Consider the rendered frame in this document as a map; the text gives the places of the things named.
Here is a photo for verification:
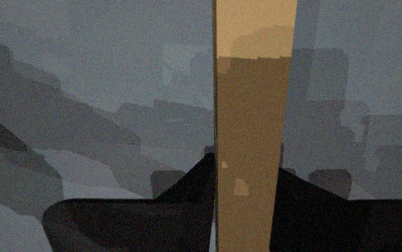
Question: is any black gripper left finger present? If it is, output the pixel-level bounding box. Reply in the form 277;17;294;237
42;153;216;252

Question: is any long wooden rail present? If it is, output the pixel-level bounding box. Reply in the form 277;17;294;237
212;0;297;252

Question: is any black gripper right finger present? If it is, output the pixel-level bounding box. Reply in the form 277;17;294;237
269;167;402;252

